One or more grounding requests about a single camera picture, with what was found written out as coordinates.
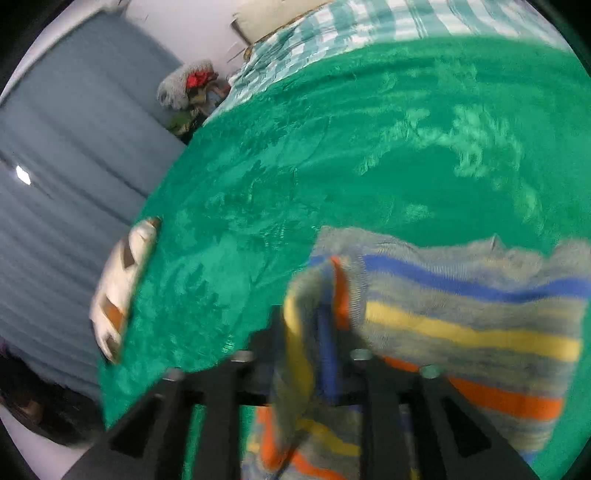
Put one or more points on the white patterned cloth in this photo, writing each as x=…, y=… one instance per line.
x=110, y=304

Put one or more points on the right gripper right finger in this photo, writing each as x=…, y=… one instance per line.
x=420, y=423

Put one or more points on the clutter pile with red item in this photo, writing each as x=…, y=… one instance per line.
x=193, y=91

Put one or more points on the green plush blanket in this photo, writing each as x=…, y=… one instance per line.
x=242, y=207

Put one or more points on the striped knit sweater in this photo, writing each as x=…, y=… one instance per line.
x=504, y=324

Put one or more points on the teal checkered bed sheet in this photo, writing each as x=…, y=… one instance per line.
x=432, y=63

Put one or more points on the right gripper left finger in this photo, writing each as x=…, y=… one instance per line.
x=151, y=440

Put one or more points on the blue grey curtain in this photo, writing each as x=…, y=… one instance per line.
x=83, y=144

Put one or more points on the cream headboard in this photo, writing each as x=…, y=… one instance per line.
x=255, y=20

